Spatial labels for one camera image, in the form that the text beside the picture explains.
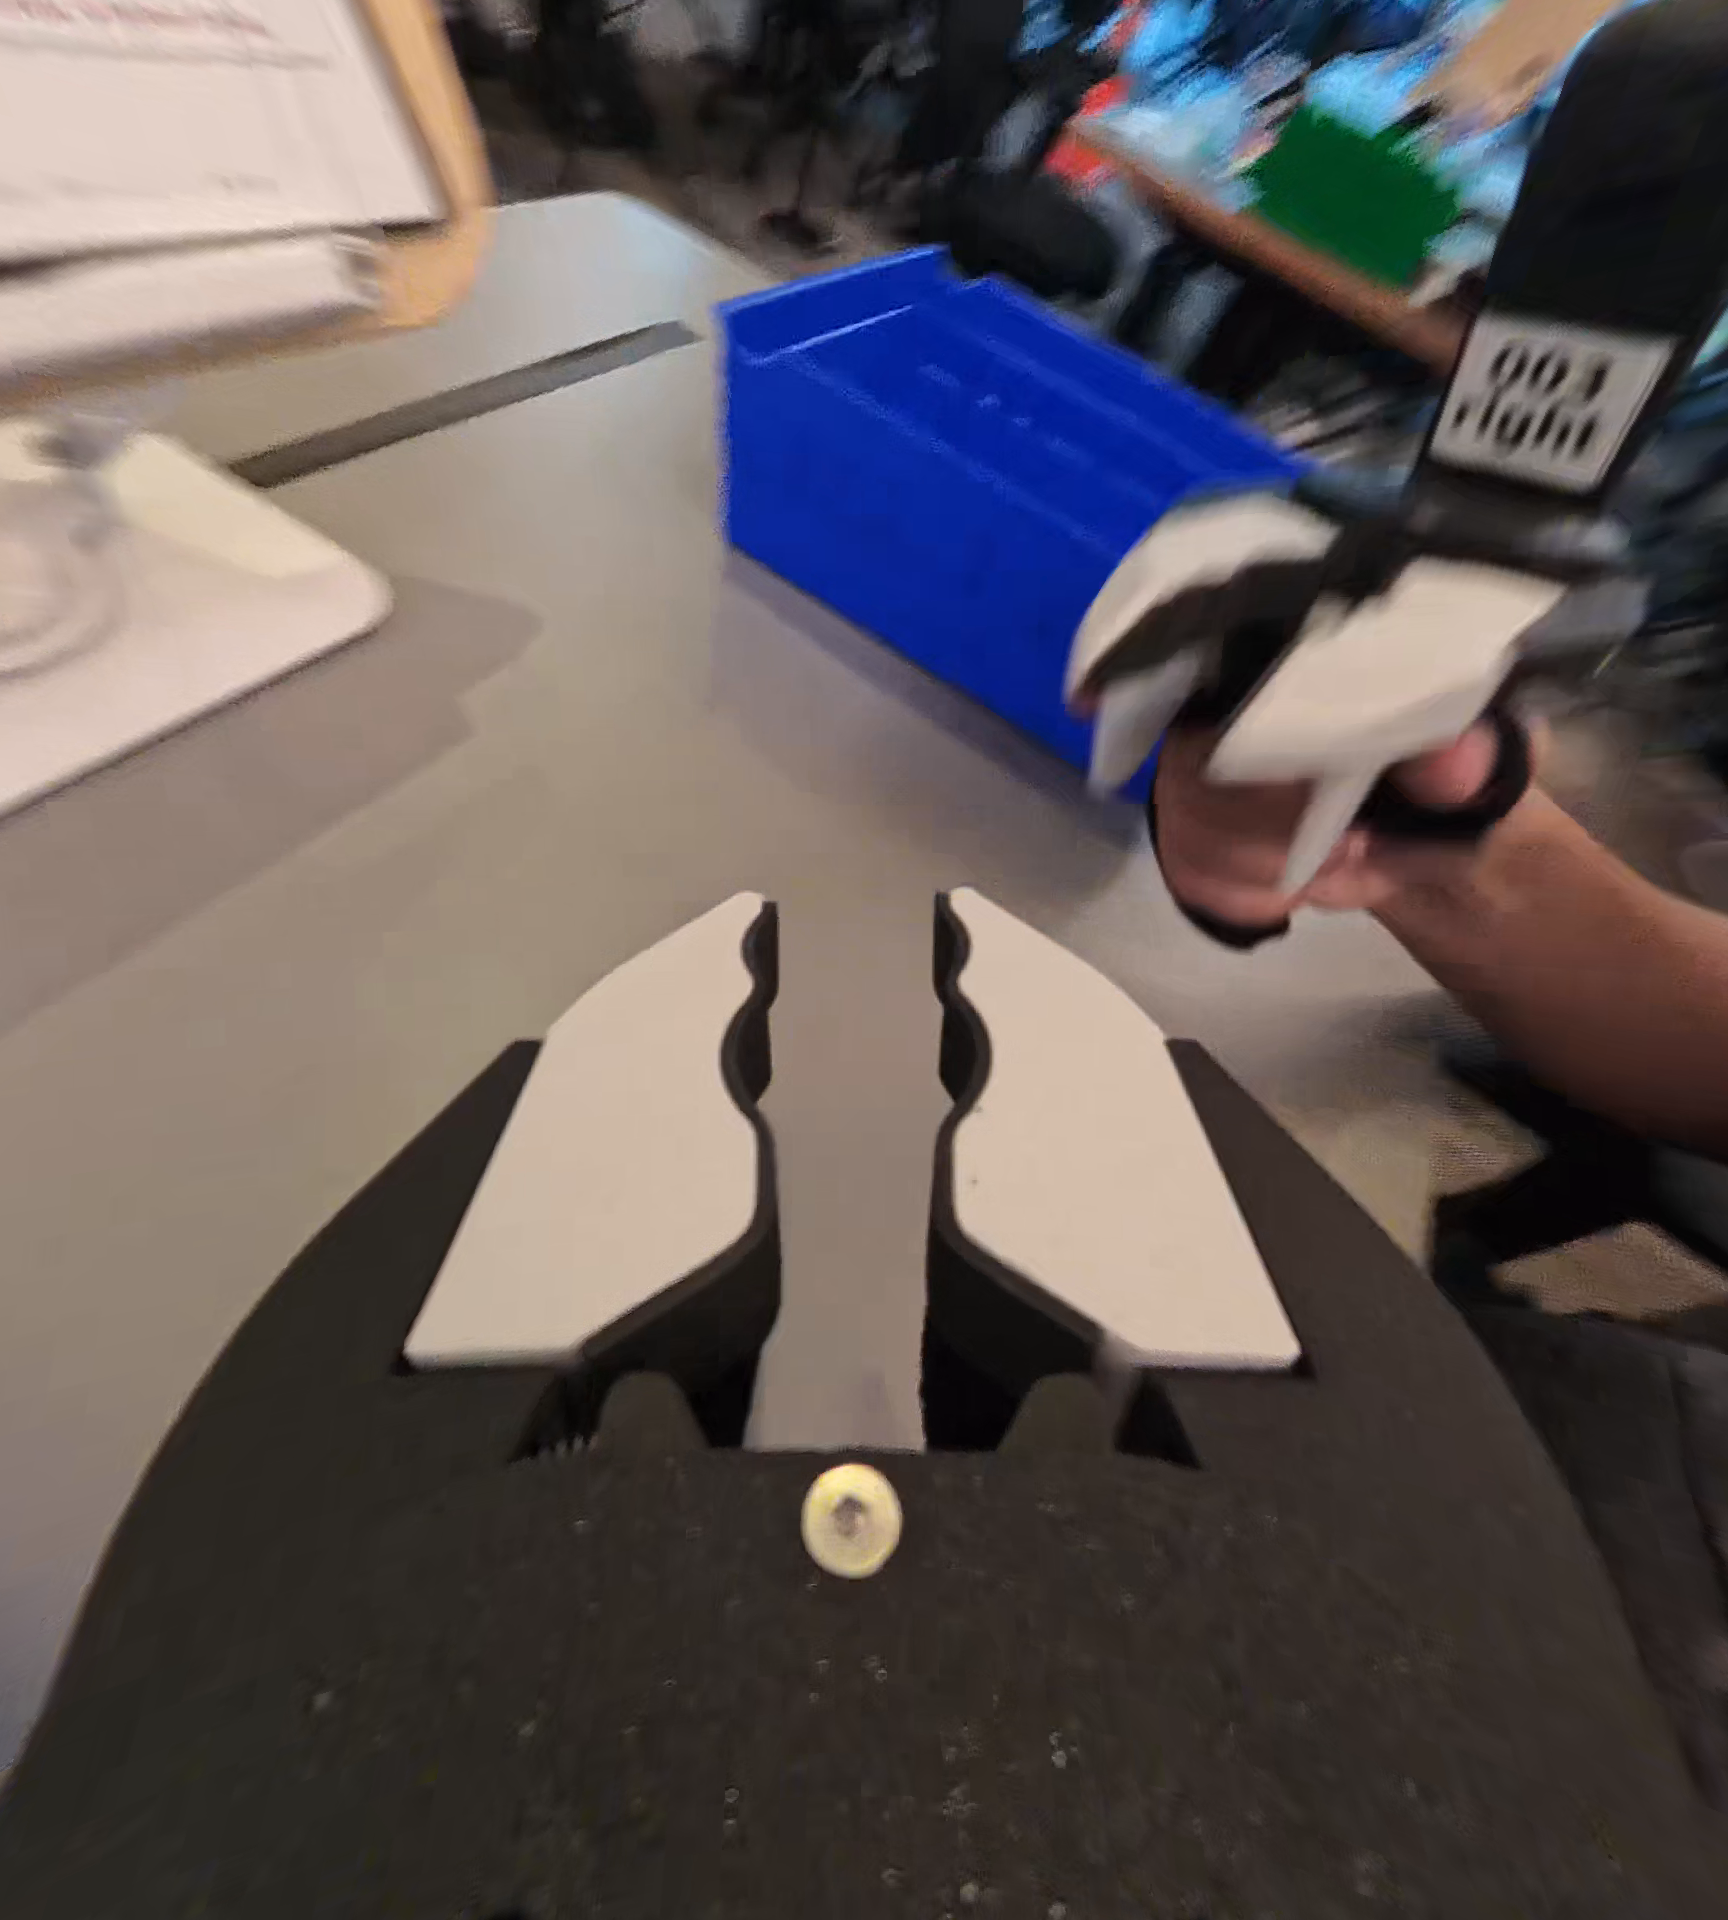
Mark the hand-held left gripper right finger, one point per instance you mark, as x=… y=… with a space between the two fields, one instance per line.
x=1118 y=1171

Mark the person's right hand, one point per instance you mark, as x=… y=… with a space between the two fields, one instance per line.
x=1239 y=841

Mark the person's dark shirt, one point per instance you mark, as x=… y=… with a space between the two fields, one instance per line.
x=1705 y=1575

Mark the person's right forearm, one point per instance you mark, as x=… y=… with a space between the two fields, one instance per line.
x=1628 y=990

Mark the green plastic bin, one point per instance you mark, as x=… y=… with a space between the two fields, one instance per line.
x=1352 y=195

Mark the white document stand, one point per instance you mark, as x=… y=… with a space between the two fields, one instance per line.
x=204 y=675

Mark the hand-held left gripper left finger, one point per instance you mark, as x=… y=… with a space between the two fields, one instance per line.
x=609 y=1171

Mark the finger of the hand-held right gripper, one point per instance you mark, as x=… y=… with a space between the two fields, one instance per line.
x=1405 y=660
x=1194 y=555

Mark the printed instruction sheet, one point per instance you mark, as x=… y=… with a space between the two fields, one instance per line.
x=129 y=121

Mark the blue plastic bin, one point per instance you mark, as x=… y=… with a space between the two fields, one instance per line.
x=925 y=494

